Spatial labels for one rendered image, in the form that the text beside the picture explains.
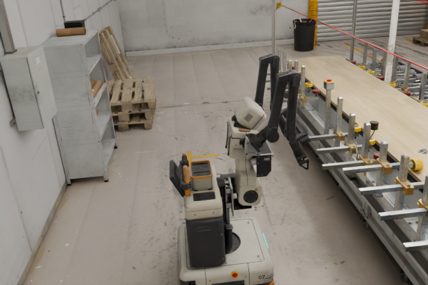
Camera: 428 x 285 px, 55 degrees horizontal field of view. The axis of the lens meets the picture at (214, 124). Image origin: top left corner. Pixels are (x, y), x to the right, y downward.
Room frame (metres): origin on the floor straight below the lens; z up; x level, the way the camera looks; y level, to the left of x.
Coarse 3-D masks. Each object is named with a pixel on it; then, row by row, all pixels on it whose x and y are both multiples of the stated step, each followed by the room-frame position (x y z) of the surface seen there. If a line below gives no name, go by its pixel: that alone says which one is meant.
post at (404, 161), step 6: (402, 156) 2.11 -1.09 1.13; (408, 156) 2.09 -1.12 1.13; (402, 162) 2.10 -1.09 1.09; (408, 162) 2.09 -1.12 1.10; (402, 168) 2.09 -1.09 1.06; (402, 174) 2.09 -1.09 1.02; (402, 180) 2.09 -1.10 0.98; (396, 192) 2.12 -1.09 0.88; (402, 192) 2.09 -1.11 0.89; (396, 198) 2.11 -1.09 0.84; (402, 198) 2.09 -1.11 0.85; (396, 204) 2.10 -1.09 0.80; (402, 204) 2.09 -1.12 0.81; (396, 210) 2.09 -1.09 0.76
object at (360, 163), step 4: (360, 160) 2.57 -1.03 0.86; (372, 160) 2.56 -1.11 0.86; (324, 164) 2.55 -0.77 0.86; (328, 164) 2.55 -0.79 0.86; (332, 164) 2.54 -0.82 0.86; (336, 164) 2.54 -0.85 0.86; (340, 164) 2.54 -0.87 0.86; (344, 164) 2.54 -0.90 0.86; (348, 164) 2.54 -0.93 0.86; (352, 164) 2.54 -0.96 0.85; (356, 164) 2.54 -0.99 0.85; (360, 164) 2.54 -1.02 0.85; (324, 168) 2.53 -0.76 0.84; (328, 168) 2.53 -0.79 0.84; (332, 168) 2.53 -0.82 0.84; (336, 168) 2.53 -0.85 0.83
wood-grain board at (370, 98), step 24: (312, 72) 4.76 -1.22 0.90; (336, 72) 4.70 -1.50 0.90; (360, 72) 4.63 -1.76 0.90; (336, 96) 3.85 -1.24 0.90; (360, 96) 3.80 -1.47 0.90; (384, 96) 3.76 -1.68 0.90; (408, 96) 3.72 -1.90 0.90; (360, 120) 3.20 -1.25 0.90; (384, 120) 3.17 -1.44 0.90; (408, 120) 3.14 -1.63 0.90; (408, 144) 2.70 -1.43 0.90; (408, 168) 2.36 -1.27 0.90
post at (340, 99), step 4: (340, 100) 3.08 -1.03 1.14; (340, 104) 3.08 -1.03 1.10; (340, 108) 3.08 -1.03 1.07; (336, 112) 3.12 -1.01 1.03; (340, 112) 3.08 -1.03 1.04; (336, 116) 3.11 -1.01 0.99; (340, 116) 3.08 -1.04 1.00; (336, 120) 3.10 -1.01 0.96; (340, 120) 3.08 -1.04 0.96; (336, 124) 3.10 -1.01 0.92; (340, 124) 3.08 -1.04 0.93; (336, 128) 3.09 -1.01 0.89; (340, 128) 3.09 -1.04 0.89; (336, 140) 3.08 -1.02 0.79; (336, 144) 3.08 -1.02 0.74
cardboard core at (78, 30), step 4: (68, 28) 4.54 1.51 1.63; (72, 28) 4.53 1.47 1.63; (76, 28) 4.53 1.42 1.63; (80, 28) 4.53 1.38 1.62; (84, 28) 4.54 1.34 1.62; (56, 32) 4.49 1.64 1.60; (60, 32) 4.49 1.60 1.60; (64, 32) 4.50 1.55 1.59; (68, 32) 4.50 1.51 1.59; (72, 32) 4.50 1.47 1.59; (76, 32) 4.51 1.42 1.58; (80, 32) 4.51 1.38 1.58; (84, 32) 4.51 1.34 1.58
